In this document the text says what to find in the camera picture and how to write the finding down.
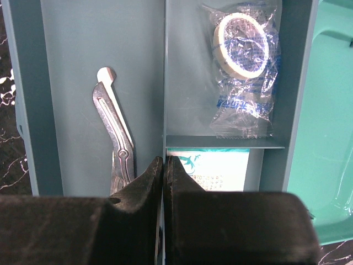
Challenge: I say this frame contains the teal white sachet packet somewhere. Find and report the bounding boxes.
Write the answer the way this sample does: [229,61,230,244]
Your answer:
[167,148,250,192]

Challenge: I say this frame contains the dark teal divided tray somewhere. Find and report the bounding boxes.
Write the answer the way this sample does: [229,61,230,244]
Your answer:
[2,1,319,197]

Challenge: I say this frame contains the small clear zip bag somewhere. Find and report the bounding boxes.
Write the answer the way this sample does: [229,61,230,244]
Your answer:
[202,1,282,139]

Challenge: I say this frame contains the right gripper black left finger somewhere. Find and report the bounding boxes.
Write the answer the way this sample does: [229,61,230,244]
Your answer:
[1,157,163,264]

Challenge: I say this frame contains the black handled scissors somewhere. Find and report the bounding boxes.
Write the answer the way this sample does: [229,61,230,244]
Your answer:
[92,67,135,194]

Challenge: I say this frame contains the teal medicine kit box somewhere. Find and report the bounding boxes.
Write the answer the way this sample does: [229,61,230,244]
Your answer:
[287,1,352,245]

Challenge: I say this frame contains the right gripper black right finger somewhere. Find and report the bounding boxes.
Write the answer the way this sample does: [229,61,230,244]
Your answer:
[163,156,320,264]

